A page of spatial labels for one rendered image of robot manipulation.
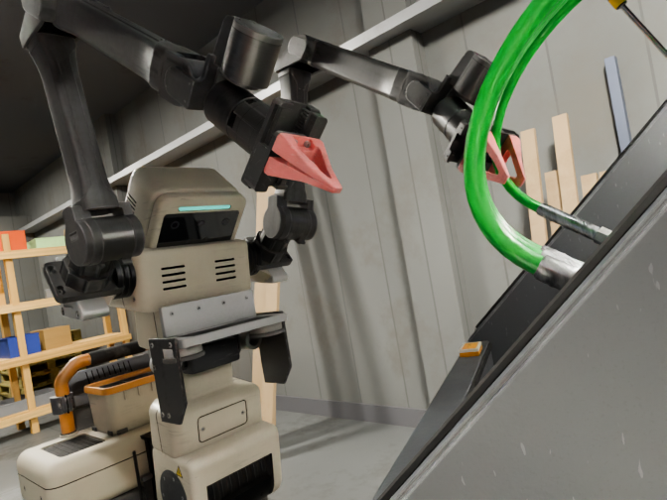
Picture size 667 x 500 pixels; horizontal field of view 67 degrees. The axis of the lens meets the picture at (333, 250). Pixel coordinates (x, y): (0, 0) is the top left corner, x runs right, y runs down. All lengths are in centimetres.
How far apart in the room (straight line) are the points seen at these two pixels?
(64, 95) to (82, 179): 14
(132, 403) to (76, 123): 70
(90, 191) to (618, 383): 81
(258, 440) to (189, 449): 14
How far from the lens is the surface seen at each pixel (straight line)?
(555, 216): 71
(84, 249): 89
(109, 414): 136
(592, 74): 271
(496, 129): 75
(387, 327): 332
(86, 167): 93
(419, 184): 291
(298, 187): 115
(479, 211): 36
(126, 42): 78
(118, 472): 133
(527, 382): 26
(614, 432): 27
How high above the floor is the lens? 114
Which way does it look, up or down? 1 degrees up
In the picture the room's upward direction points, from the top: 10 degrees counter-clockwise
